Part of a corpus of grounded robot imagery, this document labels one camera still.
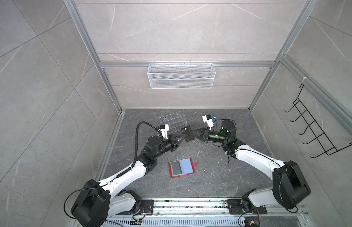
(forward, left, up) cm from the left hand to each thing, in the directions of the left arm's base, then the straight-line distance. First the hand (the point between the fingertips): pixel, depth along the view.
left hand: (187, 133), depth 71 cm
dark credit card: (+1, -1, -2) cm, 2 cm away
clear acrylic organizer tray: (+27, +5, -24) cm, 36 cm away
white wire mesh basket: (+49, 0, +2) cm, 49 cm away
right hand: (+2, -2, -2) cm, 4 cm away
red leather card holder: (-8, +3, -26) cm, 28 cm away
